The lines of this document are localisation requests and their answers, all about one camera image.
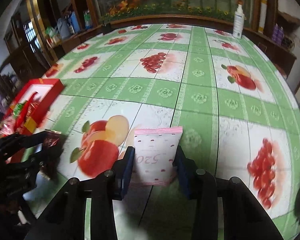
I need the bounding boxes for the long red snack packet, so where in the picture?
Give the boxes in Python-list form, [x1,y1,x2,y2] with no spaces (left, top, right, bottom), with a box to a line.
[14,92,38,131]

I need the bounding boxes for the green candy wrapper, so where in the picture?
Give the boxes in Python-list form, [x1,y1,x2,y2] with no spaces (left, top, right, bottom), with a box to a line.
[12,101,27,119]

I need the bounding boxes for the dark red chocolate packet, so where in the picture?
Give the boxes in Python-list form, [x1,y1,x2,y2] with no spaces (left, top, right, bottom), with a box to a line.
[42,130,62,150]

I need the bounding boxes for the pink white snack packet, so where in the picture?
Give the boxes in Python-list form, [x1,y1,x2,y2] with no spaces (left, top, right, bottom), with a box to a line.
[132,126,183,185]

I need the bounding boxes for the red gift box tray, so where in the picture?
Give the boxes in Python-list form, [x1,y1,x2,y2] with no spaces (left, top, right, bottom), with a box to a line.
[0,78,64,138]

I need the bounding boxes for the green fruit pattern tablecloth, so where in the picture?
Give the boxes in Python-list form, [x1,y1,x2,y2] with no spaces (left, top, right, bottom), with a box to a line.
[25,24,300,239]

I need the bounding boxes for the small black box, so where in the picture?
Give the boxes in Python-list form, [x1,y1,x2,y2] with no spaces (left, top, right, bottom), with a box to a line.
[101,22,113,35]

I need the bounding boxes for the purple bottles on shelf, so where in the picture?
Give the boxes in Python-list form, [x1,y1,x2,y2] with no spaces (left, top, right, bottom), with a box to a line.
[271,24,285,46]

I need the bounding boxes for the white spray bottle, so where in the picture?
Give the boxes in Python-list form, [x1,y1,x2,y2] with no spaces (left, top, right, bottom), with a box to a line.
[232,4,245,38]

